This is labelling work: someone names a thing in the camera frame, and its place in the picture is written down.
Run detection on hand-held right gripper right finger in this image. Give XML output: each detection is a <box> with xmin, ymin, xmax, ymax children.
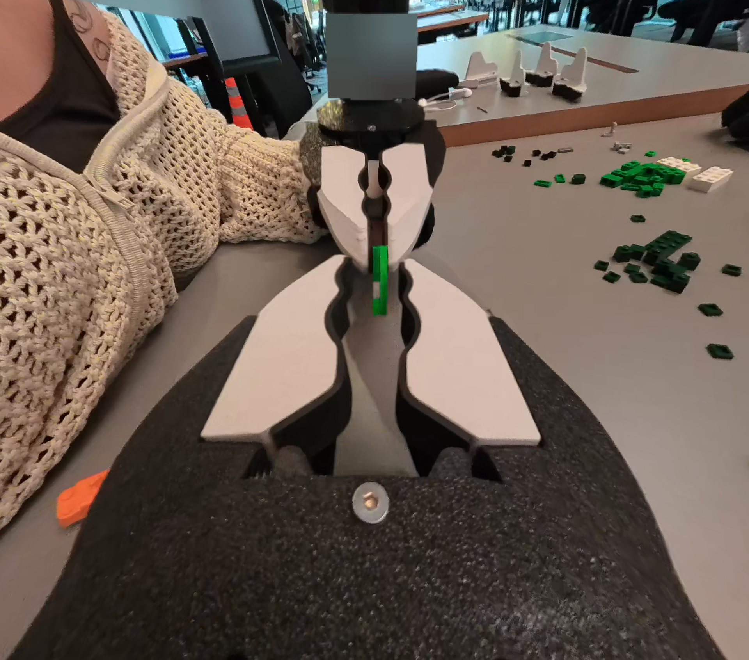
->
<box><xmin>398</xmin><ymin>259</ymin><xmax>543</xmax><ymax>479</ymax></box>

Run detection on cluster of grey lego pieces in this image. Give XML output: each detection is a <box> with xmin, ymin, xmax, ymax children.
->
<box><xmin>602</xmin><ymin>122</ymin><xmax>633</xmax><ymax>155</ymax></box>

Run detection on pile of dark green lego pieces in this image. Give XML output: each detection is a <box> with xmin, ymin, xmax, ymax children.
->
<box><xmin>593</xmin><ymin>230</ymin><xmax>702</xmax><ymax>295</ymax></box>

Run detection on orange brick separator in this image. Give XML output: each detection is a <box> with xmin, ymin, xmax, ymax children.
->
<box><xmin>56</xmin><ymin>469</ymin><xmax>111</xmax><ymax>528</ymax></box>

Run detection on person's torso in knit cardigan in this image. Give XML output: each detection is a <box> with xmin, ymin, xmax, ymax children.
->
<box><xmin>0</xmin><ymin>0</ymin><xmax>226</xmax><ymax>529</ymax></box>

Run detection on orange striped traffic cone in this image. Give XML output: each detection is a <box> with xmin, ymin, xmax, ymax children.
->
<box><xmin>225</xmin><ymin>77</ymin><xmax>255</xmax><ymax>132</ymax></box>

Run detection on black soft case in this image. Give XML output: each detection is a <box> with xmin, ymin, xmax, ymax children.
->
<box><xmin>417</xmin><ymin>68</ymin><xmax>461</xmax><ymax>100</ymax></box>

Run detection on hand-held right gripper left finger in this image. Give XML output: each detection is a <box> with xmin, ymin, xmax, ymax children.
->
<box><xmin>201</xmin><ymin>255</ymin><xmax>353</xmax><ymax>476</ymax></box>

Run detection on white lego brick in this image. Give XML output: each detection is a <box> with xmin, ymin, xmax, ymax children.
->
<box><xmin>687</xmin><ymin>166</ymin><xmax>735</xmax><ymax>194</ymax></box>
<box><xmin>656</xmin><ymin>156</ymin><xmax>702</xmax><ymax>181</ymax></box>

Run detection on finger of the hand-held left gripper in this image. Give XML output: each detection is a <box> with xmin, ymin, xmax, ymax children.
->
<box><xmin>318</xmin><ymin>145</ymin><xmax>375</xmax><ymax>271</ymax></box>
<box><xmin>379</xmin><ymin>142</ymin><xmax>435</xmax><ymax>271</ymax></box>

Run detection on group of black lego pieces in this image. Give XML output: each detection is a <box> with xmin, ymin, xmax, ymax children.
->
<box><xmin>491</xmin><ymin>144</ymin><xmax>558</xmax><ymax>168</ymax></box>

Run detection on pile of bright green lego pieces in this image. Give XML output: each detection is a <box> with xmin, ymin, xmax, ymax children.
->
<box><xmin>599</xmin><ymin>159</ymin><xmax>689</xmax><ymax>199</ymax></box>

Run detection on grey table with wooden edge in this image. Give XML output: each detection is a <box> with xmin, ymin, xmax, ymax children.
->
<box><xmin>287</xmin><ymin>25</ymin><xmax>749</xmax><ymax>148</ymax></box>

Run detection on person's left forearm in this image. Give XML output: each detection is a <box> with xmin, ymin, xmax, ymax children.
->
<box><xmin>170</xmin><ymin>80</ymin><xmax>330</xmax><ymax>246</ymax></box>

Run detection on white wired earphones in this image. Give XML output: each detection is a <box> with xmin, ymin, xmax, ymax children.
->
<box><xmin>418</xmin><ymin>86</ymin><xmax>474</xmax><ymax>111</ymax></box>

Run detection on bright green square lego plate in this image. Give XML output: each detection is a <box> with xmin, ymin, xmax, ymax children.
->
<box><xmin>370</xmin><ymin>244</ymin><xmax>390</xmax><ymax>317</ymax></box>

